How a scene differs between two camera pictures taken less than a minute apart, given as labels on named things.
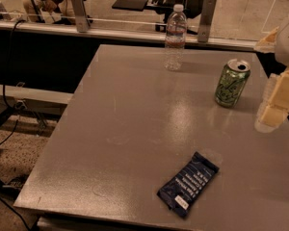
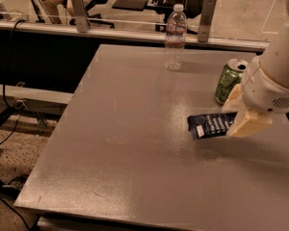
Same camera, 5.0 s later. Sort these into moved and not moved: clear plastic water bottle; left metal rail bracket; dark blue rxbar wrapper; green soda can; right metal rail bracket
Moved: dark blue rxbar wrapper
Not moved: left metal rail bracket; clear plastic water bottle; green soda can; right metal rail bracket
